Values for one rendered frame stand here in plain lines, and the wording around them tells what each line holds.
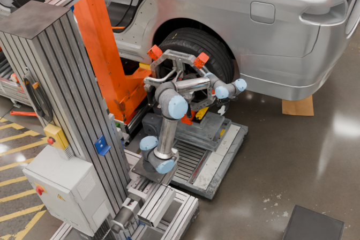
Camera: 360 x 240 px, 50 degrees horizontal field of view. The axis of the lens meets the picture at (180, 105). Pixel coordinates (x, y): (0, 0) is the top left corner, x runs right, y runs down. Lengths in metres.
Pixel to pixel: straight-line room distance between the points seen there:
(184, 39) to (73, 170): 1.34
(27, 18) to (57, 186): 0.86
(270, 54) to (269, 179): 1.17
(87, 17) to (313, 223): 2.08
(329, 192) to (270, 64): 1.23
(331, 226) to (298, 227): 0.22
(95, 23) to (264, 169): 1.90
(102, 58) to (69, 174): 1.05
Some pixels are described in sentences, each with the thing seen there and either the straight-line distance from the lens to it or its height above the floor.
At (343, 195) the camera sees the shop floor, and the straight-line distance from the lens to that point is 3.49.
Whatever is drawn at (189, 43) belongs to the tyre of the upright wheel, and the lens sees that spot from 2.92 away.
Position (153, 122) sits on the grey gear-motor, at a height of 0.40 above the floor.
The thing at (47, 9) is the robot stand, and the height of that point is 2.03.
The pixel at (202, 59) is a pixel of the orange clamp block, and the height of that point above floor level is 1.14.
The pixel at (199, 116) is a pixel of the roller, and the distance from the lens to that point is 3.24.
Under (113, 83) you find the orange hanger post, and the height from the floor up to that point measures 0.96.
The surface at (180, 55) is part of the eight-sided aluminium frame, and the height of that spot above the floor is 1.12.
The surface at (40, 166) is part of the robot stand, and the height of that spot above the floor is 1.23.
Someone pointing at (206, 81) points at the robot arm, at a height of 1.29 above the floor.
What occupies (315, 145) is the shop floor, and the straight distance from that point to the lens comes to 3.76.
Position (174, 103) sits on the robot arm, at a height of 1.43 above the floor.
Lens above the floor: 2.85
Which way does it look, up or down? 44 degrees down
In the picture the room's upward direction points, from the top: 9 degrees counter-clockwise
